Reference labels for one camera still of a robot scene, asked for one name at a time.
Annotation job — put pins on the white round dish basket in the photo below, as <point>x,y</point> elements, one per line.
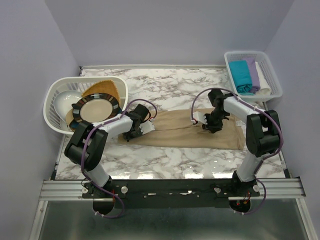
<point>80,84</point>

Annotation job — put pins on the white bowl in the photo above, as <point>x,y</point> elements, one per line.
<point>63,102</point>

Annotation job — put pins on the purple rolled t shirt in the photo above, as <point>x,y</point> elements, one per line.
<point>251,63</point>

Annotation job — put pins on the woven tan placemat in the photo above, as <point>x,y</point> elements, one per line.
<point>104,86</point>

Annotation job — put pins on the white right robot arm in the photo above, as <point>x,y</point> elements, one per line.
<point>263,137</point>

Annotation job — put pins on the striped rim ceramic plate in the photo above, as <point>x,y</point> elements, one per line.
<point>92,108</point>

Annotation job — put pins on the white rectangular plastic basket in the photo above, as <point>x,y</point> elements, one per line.
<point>267,71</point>

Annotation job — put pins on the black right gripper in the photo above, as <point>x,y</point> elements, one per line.
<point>213,128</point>

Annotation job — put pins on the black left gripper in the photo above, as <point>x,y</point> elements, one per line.
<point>128,137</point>

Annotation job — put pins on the teal rolled t shirt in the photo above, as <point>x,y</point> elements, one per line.
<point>241,77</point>

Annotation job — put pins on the white rolled t shirt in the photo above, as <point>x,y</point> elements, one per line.
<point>265,89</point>

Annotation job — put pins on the beige t shirt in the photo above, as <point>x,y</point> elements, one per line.
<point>174,129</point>

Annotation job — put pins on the aluminium frame rail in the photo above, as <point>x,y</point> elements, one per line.
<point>71,190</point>

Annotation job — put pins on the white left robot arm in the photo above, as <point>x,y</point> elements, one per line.
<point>86,146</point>

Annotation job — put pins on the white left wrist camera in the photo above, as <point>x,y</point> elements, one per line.
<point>146,127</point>

